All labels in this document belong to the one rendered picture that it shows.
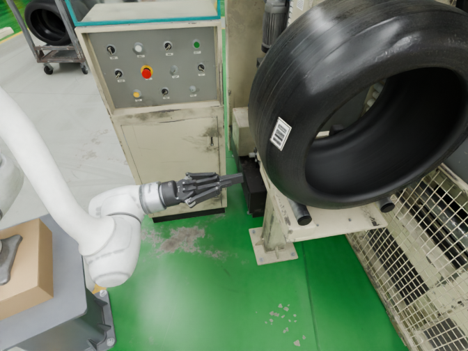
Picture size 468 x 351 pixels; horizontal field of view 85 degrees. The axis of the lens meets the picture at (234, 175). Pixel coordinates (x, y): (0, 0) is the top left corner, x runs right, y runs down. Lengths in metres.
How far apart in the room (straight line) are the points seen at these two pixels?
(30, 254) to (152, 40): 0.92
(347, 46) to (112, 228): 0.62
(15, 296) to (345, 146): 1.19
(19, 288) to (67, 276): 0.14
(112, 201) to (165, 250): 1.10
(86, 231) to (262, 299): 1.20
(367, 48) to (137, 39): 0.93
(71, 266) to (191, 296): 0.75
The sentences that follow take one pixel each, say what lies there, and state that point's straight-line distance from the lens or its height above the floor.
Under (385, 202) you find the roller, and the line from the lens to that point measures 0.95.
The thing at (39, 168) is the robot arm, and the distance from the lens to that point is 0.66.
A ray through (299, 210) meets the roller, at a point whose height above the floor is 0.92.
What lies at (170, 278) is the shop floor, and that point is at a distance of 1.74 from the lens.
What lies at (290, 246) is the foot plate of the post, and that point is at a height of 0.01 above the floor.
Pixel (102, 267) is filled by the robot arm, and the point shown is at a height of 1.01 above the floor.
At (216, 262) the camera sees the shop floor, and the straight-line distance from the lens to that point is 1.74.
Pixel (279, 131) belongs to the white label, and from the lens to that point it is 0.57.
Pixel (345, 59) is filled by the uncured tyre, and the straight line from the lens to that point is 0.55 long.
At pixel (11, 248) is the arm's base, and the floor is 0.77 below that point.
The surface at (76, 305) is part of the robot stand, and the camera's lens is 1.09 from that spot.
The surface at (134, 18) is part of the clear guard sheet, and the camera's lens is 1.21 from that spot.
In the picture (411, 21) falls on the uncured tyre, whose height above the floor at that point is 1.43.
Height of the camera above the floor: 1.56
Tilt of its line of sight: 45 degrees down
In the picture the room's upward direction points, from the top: straight up
